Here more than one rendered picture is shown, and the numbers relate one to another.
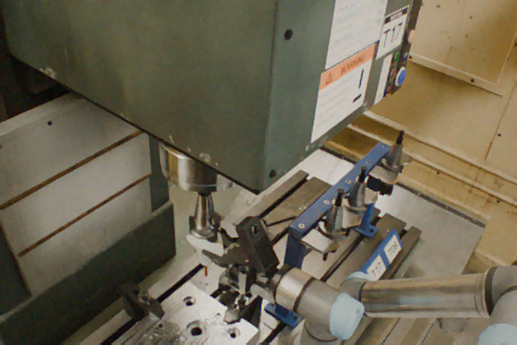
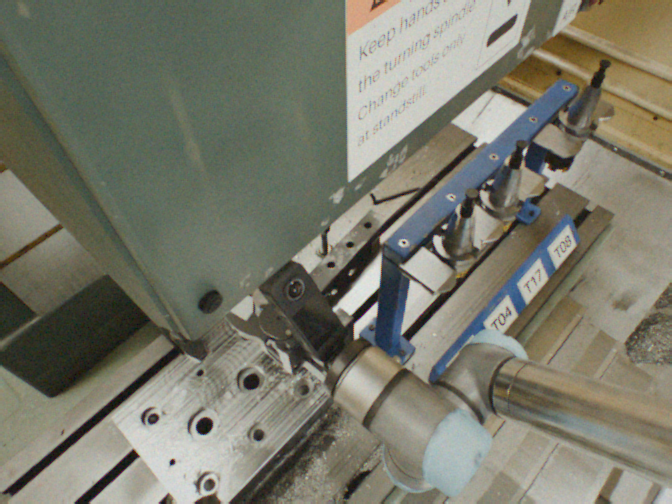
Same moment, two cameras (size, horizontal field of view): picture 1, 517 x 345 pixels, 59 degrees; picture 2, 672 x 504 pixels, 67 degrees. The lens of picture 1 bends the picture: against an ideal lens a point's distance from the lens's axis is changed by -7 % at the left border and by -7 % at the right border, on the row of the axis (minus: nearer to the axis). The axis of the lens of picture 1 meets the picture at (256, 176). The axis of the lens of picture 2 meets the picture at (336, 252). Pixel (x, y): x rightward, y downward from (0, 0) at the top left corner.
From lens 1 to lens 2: 44 cm
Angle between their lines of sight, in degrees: 20
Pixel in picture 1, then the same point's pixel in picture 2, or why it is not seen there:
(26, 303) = (33, 323)
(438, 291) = (655, 442)
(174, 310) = (223, 347)
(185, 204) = not seen: hidden behind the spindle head
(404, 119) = (609, 28)
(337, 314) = (437, 459)
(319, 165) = not seen: hidden behind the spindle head
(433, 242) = (630, 226)
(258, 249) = (303, 321)
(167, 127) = not seen: outside the picture
